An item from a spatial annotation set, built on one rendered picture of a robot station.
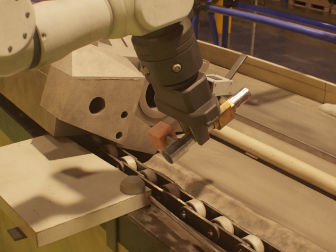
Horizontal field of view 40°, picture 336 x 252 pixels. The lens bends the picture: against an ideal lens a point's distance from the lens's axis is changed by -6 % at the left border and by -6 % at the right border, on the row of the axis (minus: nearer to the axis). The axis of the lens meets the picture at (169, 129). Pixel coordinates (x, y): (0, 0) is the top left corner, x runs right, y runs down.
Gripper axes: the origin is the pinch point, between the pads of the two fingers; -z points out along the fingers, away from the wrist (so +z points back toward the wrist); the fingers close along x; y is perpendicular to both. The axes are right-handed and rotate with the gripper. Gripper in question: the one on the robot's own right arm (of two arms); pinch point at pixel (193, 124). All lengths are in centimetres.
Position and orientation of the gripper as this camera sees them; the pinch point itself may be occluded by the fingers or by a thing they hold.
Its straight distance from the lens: 77.1
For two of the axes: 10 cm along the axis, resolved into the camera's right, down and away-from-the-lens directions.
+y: -7.3, 5.7, -3.7
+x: -6.2, -3.3, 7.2
